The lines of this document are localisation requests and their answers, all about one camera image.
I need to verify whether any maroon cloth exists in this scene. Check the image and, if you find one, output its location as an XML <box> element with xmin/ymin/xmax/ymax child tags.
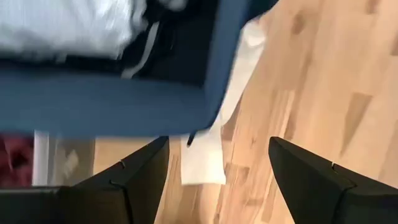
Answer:
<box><xmin>0</xmin><ymin>133</ymin><xmax>34</xmax><ymax>188</ymax></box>

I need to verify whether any long white cloth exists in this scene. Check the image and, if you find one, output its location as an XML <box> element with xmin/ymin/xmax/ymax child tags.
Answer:
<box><xmin>180</xmin><ymin>18</ymin><xmax>269</xmax><ymax>186</ymax></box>

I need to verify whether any light blue patterned cloth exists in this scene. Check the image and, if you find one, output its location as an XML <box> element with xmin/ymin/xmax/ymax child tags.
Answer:
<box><xmin>0</xmin><ymin>0</ymin><xmax>147</xmax><ymax>60</ymax></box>

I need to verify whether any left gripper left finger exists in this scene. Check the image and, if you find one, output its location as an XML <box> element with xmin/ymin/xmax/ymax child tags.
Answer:
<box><xmin>58</xmin><ymin>136</ymin><xmax>170</xmax><ymax>224</ymax></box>

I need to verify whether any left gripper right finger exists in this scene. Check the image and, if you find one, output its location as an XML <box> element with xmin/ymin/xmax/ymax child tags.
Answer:
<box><xmin>269</xmin><ymin>136</ymin><xmax>398</xmax><ymax>224</ymax></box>

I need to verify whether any clear plastic bin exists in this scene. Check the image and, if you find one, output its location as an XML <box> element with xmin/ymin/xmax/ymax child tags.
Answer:
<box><xmin>32</xmin><ymin>130</ymin><xmax>96</xmax><ymax>188</ymax></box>

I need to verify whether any navy white striped fabric bin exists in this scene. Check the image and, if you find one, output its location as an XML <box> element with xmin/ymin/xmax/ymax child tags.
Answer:
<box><xmin>0</xmin><ymin>0</ymin><xmax>279</xmax><ymax>140</ymax></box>

